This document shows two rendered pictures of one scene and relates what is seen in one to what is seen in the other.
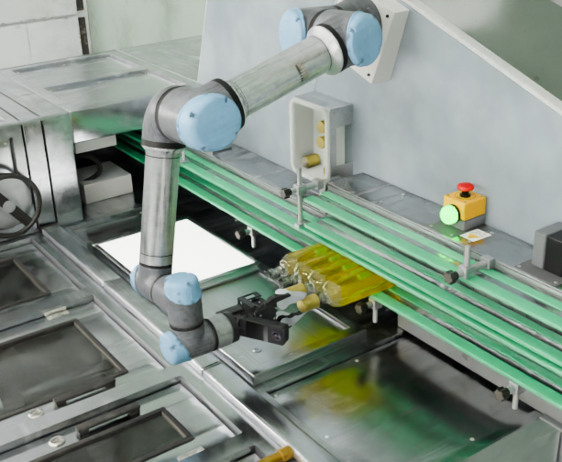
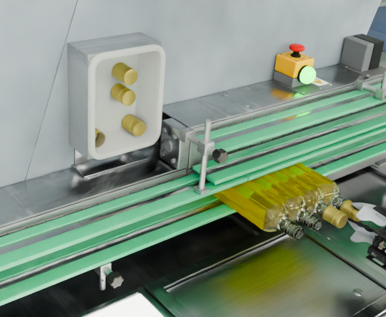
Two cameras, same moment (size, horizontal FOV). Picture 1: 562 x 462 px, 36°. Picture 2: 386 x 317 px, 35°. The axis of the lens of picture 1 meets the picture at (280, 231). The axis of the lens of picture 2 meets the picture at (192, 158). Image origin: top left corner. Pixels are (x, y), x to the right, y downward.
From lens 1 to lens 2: 2.54 m
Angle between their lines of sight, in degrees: 84
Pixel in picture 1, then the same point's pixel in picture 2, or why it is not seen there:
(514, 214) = (312, 51)
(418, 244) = (324, 107)
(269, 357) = (368, 283)
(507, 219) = not seen: hidden behind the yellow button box
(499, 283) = not seen: hidden behind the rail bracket
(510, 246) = (331, 73)
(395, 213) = (275, 103)
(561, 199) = (346, 19)
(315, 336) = (317, 250)
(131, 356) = not seen: outside the picture
